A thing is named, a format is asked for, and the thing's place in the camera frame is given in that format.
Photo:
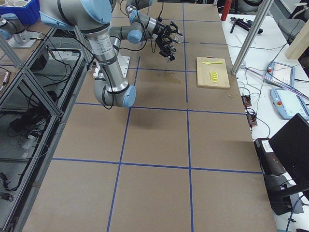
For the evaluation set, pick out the clear glass cup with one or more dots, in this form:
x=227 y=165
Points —
x=180 y=35

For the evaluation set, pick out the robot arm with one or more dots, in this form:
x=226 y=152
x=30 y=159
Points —
x=92 y=18
x=143 y=27

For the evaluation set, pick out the bamboo cutting board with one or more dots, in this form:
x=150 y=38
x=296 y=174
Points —
x=203 y=73

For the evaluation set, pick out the yellow plastic knife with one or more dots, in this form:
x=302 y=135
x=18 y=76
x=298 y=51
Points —
x=212 y=62

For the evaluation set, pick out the red fire extinguisher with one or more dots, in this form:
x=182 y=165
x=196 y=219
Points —
x=226 y=10

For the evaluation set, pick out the teach pendant far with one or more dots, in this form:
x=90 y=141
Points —
x=280 y=73

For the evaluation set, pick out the teach pendant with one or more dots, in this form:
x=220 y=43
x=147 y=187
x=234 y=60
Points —
x=280 y=73
x=288 y=104

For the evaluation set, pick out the teach pendant near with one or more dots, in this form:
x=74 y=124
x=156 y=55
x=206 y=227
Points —
x=288 y=104

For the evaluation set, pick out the blue storage bin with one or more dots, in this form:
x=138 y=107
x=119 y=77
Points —
x=27 y=14

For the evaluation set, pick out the black laptop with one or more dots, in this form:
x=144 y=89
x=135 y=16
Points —
x=291 y=146

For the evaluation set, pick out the aluminium frame post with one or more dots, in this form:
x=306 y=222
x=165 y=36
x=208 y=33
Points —
x=259 y=18

